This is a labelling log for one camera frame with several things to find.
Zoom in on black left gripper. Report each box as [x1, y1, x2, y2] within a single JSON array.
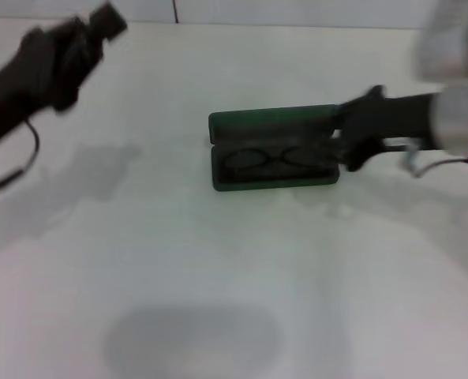
[[0, 2, 129, 155]]

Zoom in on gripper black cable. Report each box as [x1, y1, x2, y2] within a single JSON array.
[[0, 119, 41, 205], [402, 141, 468, 178]]

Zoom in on black glasses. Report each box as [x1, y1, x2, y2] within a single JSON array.
[[223, 145, 335, 171]]

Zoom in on green glasses case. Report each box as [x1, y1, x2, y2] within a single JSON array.
[[208, 103, 340, 193]]

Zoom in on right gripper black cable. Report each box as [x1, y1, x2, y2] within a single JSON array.
[[402, 141, 468, 178]]

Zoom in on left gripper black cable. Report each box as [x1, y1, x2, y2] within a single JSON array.
[[0, 119, 41, 205]]

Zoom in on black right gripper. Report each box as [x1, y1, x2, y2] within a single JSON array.
[[317, 84, 442, 173]]

